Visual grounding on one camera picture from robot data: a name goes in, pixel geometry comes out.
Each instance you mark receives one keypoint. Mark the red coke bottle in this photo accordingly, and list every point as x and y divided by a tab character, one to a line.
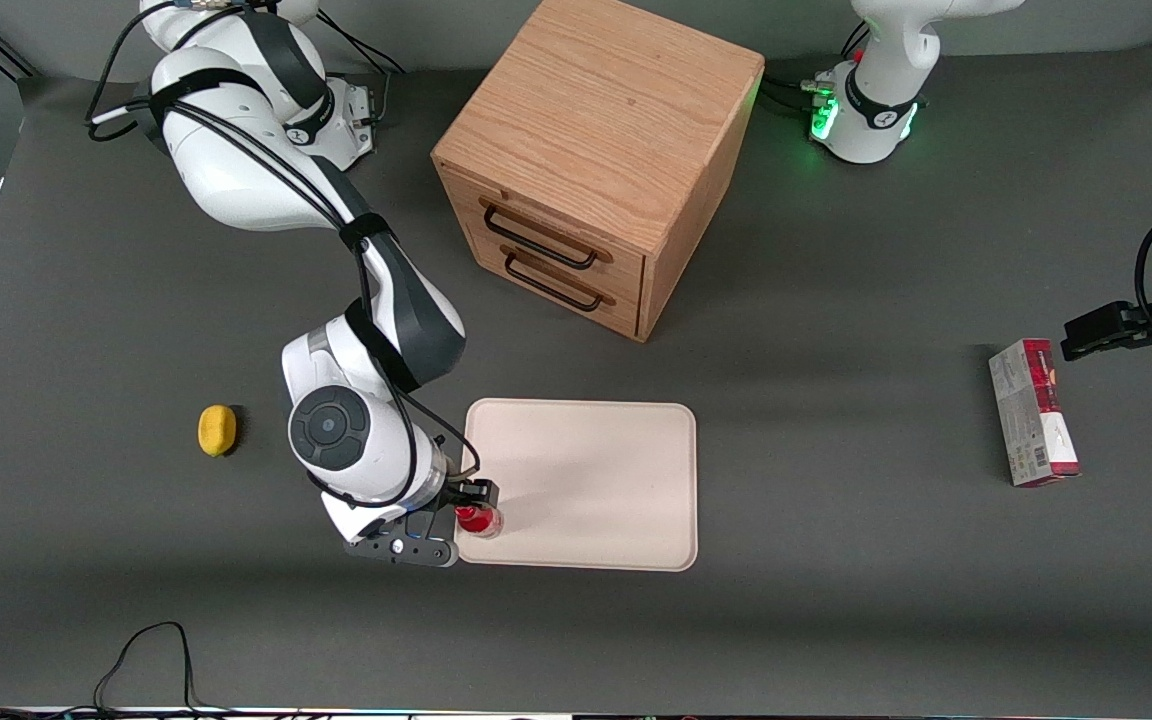
481	520

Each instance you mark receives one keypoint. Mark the red and white carton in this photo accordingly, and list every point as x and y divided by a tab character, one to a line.
1036	420

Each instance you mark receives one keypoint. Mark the beige rectangular tray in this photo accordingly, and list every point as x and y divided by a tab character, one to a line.
586	480

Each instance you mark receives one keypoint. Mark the wooden drawer front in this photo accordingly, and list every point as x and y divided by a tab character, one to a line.
536	215
556	300

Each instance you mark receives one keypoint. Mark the wooden drawer cabinet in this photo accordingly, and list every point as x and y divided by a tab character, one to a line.
596	110

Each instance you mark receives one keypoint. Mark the yellow lemon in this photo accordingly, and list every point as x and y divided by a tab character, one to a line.
217	430

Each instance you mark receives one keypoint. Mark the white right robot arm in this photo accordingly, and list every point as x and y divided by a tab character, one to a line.
236	175

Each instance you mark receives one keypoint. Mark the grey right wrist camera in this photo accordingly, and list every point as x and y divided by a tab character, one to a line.
401	550

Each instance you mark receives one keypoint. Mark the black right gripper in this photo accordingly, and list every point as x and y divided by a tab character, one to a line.
459	493

